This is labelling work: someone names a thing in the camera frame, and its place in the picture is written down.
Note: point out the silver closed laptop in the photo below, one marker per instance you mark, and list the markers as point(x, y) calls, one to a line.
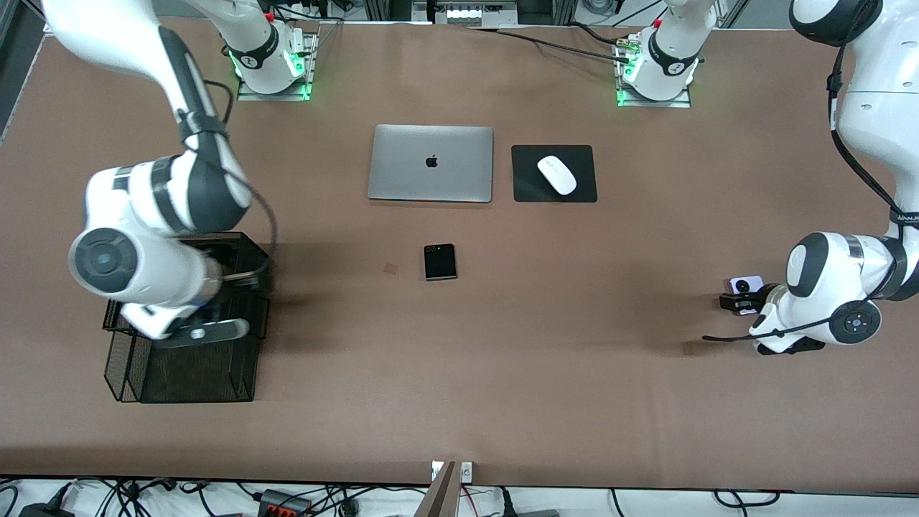
point(402, 165)

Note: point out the black mesh two-tier tray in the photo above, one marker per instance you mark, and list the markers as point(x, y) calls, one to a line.
point(215, 373)

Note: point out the white power strip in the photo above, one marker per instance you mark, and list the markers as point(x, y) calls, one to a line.
point(467, 14)

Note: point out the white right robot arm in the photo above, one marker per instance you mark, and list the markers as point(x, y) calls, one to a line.
point(143, 201)

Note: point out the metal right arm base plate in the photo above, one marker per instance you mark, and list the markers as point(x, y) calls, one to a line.
point(251, 95)

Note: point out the lilac flip phone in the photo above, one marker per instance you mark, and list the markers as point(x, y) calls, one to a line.
point(747, 284)

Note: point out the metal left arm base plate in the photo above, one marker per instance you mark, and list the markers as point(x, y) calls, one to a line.
point(678, 103)

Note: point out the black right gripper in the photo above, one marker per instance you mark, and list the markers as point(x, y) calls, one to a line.
point(231, 271)

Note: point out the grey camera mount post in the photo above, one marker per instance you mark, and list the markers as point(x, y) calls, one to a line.
point(441, 499)

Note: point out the black flip phone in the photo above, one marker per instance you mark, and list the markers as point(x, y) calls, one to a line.
point(440, 264)

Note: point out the black orange power strip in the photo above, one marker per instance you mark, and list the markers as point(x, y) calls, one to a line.
point(283, 502)

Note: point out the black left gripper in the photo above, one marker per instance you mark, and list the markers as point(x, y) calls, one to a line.
point(767, 296)

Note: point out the white computer mouse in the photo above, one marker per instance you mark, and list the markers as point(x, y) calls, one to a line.
point(557, 174)

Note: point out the black mouse pad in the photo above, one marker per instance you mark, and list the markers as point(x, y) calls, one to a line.
point(528, 183)

